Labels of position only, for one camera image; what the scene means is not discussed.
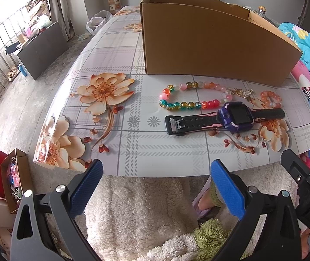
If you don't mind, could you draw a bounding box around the orange bead bracelet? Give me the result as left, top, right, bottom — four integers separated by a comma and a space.
260, 90, 283, 109

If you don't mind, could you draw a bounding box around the purple black smart watch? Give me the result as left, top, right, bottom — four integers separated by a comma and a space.
164, 101, 285, 136

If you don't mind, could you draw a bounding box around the gold chain clasp jewelry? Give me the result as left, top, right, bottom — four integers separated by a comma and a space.
227, 88, 254, 103

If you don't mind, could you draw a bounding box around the colourful glass bead necklace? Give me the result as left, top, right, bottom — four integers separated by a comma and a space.
158, 81, 234, 112

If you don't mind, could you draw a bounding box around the brown paper gift bag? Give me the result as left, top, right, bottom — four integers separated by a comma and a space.
0, 148, 34, 214

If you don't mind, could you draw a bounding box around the green fluffy fabric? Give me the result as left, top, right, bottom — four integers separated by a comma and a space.
193, 180, 249, 261

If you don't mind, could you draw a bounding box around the white fluffy robe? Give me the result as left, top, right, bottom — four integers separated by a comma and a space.
46, 162, 297, 261

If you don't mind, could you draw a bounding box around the brown cardboard box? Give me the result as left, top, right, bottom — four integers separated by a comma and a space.
140, 0, 302, 87

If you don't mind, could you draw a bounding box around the dark grey cabinet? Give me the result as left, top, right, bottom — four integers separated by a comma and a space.
15, 22, 68, 80

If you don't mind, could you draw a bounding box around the white plastic bag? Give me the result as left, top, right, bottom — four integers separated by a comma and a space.
85, 10, 113, 35

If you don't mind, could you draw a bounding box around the grey curtain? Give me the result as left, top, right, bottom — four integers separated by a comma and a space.
49, 0, 75, 41

